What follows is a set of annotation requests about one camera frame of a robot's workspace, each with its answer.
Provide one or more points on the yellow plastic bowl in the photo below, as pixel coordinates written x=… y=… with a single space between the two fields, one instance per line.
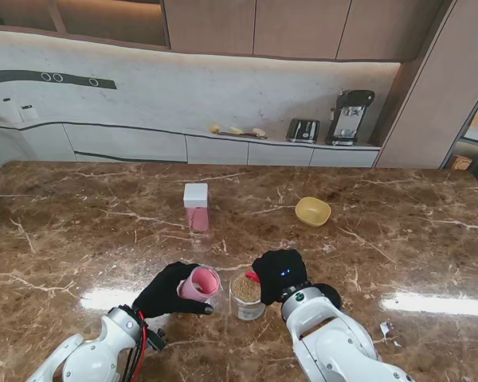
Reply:
x=312 y=211

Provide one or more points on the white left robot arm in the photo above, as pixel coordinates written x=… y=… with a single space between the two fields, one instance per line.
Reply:
x=91 y=354

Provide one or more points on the tall white bottle black cap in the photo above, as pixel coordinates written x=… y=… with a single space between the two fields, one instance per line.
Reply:
x=10 y=111

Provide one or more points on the black silver toaster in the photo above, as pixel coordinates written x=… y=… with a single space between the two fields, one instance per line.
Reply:
x=302 y=131

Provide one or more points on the brown tall cabinet panel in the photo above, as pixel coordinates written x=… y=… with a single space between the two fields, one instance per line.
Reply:
x=418 y=111

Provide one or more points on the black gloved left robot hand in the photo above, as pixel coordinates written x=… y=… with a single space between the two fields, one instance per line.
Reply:
x=163 y=290

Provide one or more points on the brown wooden wall cabinets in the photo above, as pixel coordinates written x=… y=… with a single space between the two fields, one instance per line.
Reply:
x=295 y=28

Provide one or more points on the clear airtight container white lid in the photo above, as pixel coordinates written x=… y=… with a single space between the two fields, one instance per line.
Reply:
x=196 y=207

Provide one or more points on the yellow fruit piece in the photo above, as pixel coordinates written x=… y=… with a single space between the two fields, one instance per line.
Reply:
x=258 y=132
x=214 y=128
x=235 y=130

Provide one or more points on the white counter with drawers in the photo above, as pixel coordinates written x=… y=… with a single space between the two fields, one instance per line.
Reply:
x=143 y=145

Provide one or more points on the pink plastic measuring cup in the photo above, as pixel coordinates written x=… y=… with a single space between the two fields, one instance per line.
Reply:
x=201 y=284

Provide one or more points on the black round jar lid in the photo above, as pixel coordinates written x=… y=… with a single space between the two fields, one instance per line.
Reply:
x=332 y=294

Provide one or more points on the clear grain jar with label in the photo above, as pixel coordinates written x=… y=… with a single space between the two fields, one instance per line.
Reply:
x=245 y=302

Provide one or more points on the black espresso machine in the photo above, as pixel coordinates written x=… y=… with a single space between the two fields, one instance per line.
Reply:
x=350 y=115

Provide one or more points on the black wall panel with rings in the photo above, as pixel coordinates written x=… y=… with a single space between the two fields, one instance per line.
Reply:
x=24 y=76

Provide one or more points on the orange printed box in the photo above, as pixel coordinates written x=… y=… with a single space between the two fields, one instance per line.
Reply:
x=461 y=163

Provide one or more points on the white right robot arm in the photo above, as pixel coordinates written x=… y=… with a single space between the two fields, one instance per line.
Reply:
x=334 y=342

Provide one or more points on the dark serving board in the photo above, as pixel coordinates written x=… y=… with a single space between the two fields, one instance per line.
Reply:
x=243 y=135

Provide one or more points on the short white bottle black cap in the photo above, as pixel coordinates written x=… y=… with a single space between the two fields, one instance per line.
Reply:
x=28 y=113

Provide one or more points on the red plastic scoop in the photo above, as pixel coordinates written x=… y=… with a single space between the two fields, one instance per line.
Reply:
x=251 y=275

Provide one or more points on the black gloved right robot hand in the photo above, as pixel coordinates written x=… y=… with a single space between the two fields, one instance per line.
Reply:
x=279 y=274

